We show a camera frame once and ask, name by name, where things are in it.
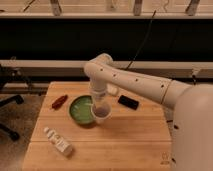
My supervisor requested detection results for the translucent clear gripper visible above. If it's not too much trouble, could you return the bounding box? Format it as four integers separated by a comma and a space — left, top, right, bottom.
88, 84, 109, 114

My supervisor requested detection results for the white ceramic cup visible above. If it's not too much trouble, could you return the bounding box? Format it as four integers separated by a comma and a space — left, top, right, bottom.
91, 102, 111, 124

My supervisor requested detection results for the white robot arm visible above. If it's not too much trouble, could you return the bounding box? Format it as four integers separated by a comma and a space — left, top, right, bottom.
84, 53, 213, 171

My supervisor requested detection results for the green ceramic bowl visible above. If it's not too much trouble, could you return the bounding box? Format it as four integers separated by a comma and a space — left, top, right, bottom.
69, 95, 94, 125

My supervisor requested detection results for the white soap bar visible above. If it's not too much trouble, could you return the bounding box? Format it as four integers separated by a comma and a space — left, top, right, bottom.
107, 84, 119, 96

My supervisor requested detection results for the black rectangular block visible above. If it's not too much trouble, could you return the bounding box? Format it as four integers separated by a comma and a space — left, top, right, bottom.
118, 95, 139, 110

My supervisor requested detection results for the red brown pepper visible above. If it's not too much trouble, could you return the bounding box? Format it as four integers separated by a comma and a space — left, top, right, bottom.
51, 95, 68, 110

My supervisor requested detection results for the wooden bamboo board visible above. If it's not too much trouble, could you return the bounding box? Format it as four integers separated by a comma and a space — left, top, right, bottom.
22, 82, 171, 171

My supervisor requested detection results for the white plastic bottle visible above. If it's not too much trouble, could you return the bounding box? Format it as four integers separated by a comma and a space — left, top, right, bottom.
44, 127, 72, 156

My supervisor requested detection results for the black office chair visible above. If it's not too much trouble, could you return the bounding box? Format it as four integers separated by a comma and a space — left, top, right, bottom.
0, 64, 25, 142

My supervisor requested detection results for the black hanging cable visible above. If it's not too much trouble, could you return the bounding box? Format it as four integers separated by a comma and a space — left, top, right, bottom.
123, 9, 157, 71

